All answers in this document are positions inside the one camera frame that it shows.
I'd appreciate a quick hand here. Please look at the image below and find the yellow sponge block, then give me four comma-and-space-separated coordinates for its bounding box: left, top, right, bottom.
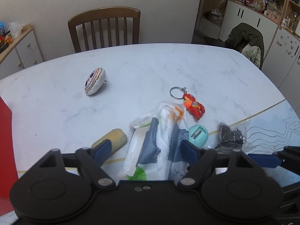
91, 128, 127, 156

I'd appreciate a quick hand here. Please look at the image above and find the white cupboard shelving unit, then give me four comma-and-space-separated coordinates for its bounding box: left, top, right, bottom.
195, 0, 290, 48

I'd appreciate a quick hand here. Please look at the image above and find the white wooden sideboard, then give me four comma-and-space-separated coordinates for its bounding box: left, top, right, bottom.
0, 24, 44, 80

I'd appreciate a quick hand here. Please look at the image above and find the white refrigerator with magnets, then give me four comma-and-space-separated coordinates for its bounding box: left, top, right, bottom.
262, 27, 300, 115

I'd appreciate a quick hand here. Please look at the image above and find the round donut pattern plush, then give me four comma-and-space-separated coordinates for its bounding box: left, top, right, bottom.
84, 68, 106, 95

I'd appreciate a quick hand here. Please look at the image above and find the bag of black pieces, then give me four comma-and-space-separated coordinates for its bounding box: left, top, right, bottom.
214, 120, 255, 153

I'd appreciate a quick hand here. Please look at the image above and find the red robot keychain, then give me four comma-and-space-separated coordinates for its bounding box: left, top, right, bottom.
169, 86, 206, 121

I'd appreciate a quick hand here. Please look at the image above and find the red cardboard box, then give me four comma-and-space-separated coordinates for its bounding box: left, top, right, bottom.
0, 98, 18, 216

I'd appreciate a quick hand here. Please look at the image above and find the dark green jacket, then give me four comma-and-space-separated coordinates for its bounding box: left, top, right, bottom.
225, 23, 264, 70

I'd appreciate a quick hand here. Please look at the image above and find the teal pencil sharpener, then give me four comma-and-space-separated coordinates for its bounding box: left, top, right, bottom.
188, 124, 209, 148

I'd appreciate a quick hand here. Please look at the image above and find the clear plastic bag with cloth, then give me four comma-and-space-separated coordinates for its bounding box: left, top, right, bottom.
117, 102, 188, 182

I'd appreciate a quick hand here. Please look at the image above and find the brown wooden chair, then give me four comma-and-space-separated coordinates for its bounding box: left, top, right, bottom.
68, 6, 141, 53

